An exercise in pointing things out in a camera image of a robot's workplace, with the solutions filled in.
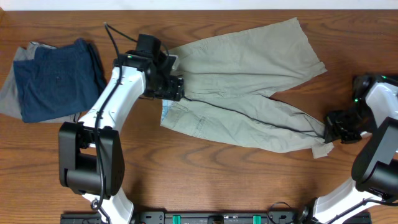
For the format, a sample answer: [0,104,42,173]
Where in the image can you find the khaki shorts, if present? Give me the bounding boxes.
[160,18,333,158]

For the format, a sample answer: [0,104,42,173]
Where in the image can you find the grey folded garment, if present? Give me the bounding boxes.
[1,42,81,123]

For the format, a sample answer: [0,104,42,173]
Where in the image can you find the navy blue folded shorts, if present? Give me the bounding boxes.
[13,39,106,123]

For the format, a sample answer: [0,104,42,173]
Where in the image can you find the left green rail clamp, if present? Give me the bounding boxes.
[172,215,182,224]

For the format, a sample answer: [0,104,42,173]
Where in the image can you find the right green rail clamp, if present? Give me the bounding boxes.
[252,215,262,224]

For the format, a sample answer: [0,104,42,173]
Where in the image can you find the green rail clamp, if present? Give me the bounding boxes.
[172,215,182,224]
[252,215,262,224]

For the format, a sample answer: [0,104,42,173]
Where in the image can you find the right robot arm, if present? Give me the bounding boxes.
[295,73,397,224]

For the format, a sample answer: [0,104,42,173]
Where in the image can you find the black mounting rail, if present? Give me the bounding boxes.
[60,211,372,224]

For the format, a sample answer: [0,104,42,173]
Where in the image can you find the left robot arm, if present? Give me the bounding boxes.
[58,34,184,223]

